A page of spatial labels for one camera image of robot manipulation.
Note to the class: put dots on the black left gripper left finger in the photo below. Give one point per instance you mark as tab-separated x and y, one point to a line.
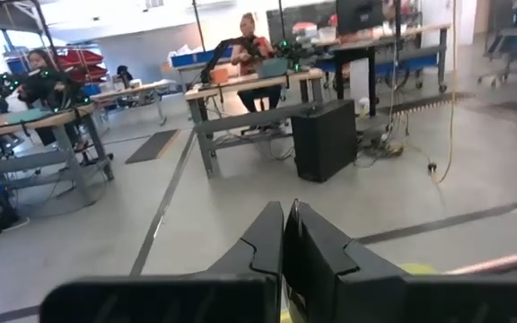
173	300

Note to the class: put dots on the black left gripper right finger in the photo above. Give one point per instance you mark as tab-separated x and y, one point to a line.
375	300

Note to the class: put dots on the black floor mat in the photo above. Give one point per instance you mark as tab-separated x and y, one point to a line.
153	145
429	102

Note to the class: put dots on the orange bowl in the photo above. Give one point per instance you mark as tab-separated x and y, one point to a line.
219	75

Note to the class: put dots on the grey wood-top workbench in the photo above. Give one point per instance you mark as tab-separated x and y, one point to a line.
29	119
249	83

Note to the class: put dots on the blue storage bin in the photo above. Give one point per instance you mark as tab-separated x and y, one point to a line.
200	57

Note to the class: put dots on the teal box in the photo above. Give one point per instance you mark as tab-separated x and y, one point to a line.
273	67

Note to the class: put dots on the red storage bins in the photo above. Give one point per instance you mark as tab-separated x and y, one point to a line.
81	63

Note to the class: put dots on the person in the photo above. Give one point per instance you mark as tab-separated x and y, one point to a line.
249	49
38	58

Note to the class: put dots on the black wood-top workbench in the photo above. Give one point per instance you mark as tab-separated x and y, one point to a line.
420	31

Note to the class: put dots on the black computer monitor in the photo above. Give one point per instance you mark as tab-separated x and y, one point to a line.
359	15

